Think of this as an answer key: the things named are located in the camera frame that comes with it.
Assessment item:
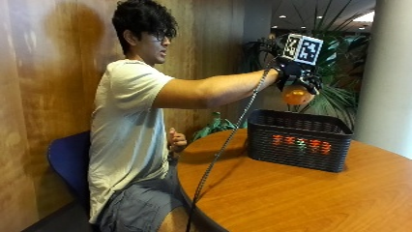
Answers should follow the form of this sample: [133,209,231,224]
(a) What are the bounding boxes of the orange fruit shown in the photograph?
[281,84,317,106]

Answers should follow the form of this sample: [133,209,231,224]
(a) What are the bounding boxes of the large green potted plant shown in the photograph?
[240,30,372,130]

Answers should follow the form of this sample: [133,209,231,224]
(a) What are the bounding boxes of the white marker cube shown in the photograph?
[281,33,324,67]

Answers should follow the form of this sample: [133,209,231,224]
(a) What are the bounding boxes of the black woven basket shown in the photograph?
[245,108,355,173]

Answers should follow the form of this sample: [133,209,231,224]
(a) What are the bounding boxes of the white round column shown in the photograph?
[352,0,412,160]

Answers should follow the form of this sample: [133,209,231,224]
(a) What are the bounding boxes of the orange and green items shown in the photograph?
[271,134,333,156]

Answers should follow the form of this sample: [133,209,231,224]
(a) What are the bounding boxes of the ceiling light panel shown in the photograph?
[352,11,376,23]

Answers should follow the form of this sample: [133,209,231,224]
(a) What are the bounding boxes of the small green plant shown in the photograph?
[191,111,248,142]

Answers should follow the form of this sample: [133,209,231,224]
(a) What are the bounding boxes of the black eyeglasses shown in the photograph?
[143,29,175,42]

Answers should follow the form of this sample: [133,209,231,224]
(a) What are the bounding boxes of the the person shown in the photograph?
[88,0,281,232]

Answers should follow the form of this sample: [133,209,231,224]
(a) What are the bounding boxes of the blue chair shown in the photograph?
[47,130,93,214]

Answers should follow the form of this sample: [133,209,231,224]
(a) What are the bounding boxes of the black braided cable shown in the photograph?
[184,57,279,232]

